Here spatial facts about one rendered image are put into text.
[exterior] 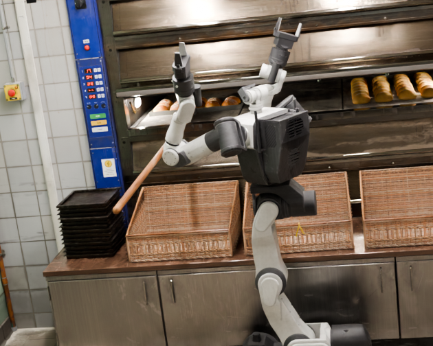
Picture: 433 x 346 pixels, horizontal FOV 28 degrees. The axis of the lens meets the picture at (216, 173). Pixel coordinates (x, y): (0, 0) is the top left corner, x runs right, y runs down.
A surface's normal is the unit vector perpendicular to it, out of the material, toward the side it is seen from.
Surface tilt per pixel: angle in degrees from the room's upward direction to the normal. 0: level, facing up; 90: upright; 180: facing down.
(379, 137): 70
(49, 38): 90
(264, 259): 90
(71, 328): 90
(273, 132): 90
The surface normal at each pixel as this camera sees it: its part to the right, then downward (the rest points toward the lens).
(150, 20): -0.17, -0.07
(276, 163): -0.68, 0.27
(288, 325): -0.15, 0.28
